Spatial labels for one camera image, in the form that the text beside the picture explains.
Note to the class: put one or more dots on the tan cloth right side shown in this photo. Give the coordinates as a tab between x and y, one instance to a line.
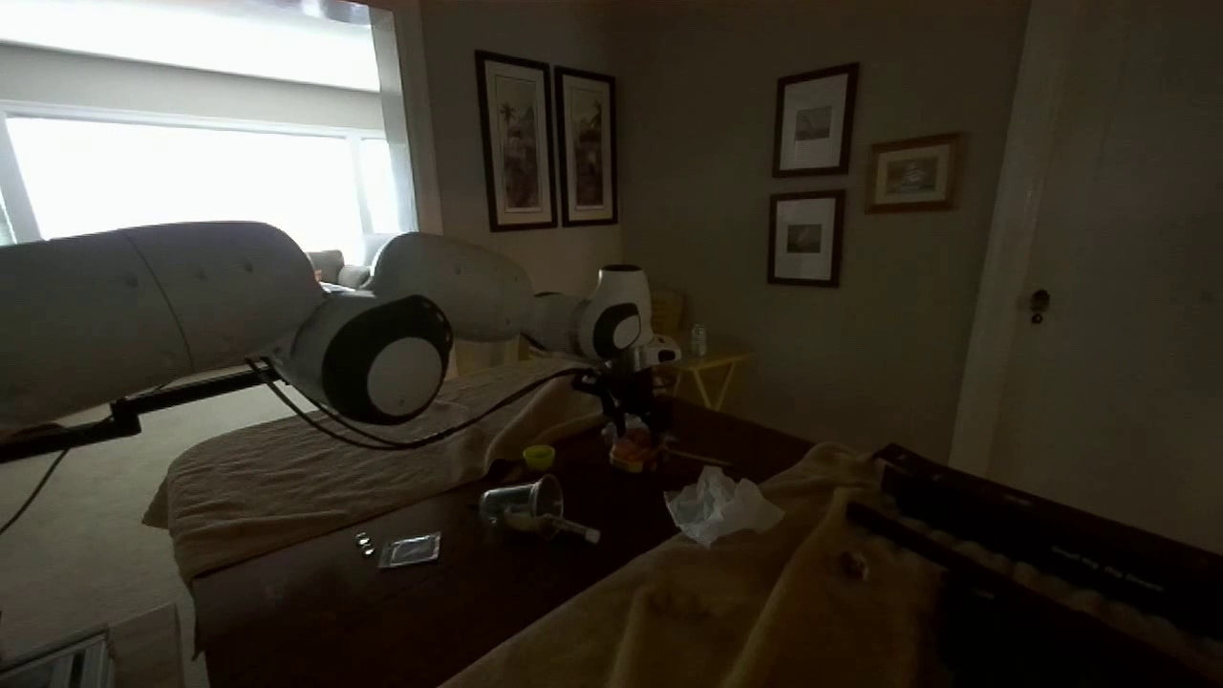
811	603

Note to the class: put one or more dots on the lower small framed picture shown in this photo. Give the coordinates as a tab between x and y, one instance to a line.
804	238

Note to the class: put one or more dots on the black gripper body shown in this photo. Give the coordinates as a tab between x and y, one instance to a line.
631	389

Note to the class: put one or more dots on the white napkin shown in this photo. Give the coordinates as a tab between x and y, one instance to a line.
721	505

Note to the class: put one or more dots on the clear plastic cup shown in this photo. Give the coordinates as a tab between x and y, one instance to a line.
533	515

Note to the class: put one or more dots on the tan cloth left side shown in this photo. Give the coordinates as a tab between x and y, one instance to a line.
279	483

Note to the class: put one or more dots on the orange toy in wrapper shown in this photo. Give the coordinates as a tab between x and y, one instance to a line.
636	452

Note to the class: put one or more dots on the upper small framed picture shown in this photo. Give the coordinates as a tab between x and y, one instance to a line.
814	120

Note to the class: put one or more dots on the gold framed small picture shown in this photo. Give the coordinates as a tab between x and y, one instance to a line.
914	175

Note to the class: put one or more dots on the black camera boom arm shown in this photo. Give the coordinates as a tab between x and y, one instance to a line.
123	417

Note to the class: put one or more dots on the tall framed picture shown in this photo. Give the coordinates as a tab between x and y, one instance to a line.
516	141
588	109

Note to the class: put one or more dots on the white door with knob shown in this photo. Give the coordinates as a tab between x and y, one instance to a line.
1095	369

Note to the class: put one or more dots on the yellow-green tennis ball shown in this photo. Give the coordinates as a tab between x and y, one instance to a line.
542	455

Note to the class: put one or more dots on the tall framed picture right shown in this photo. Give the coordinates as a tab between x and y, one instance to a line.
588	109

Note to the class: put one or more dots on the tan cloth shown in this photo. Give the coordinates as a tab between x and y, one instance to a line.
811	603
279	483

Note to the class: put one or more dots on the tall framed picture left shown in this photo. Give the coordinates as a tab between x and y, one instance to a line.
516	141

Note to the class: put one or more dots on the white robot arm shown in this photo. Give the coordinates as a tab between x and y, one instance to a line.
144	317

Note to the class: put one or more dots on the yellow folding side table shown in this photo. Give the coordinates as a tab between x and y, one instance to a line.
704	369

